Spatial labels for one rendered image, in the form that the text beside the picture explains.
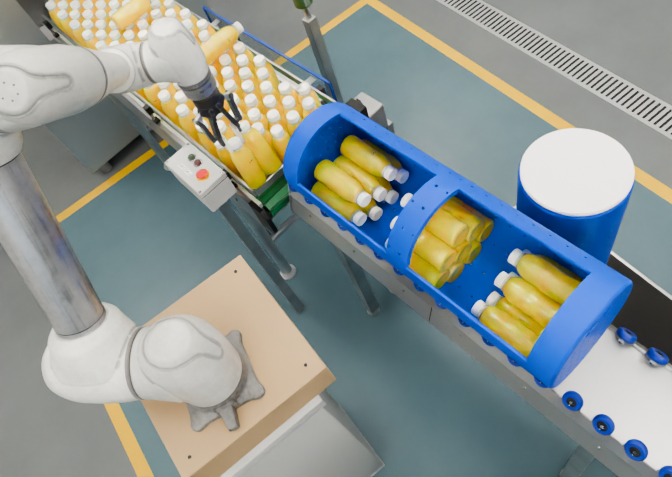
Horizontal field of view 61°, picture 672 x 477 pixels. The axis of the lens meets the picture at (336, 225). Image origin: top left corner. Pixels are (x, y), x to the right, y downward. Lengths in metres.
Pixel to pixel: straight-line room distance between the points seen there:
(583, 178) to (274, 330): 0.87
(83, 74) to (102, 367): 0.58
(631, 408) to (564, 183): 0.56
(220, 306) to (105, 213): 2.08
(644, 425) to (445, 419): 1.07
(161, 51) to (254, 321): 0.67
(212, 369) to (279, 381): 0.22
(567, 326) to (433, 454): 1.28
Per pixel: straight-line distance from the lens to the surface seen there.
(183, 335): 1.17
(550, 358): 1.24
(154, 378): 1.20
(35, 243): 1.13
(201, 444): 1.39
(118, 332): 1.26
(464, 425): 2.39
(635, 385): 1.51
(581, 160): 1.64
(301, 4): 2.01
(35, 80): 0.91
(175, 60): 1.44
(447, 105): 3.17
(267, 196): 1.88
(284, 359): 1.38
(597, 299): 1.23
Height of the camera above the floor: 2.34
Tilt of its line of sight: 56 degrees down
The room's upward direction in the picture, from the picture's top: 25 degrees counter-clockwise
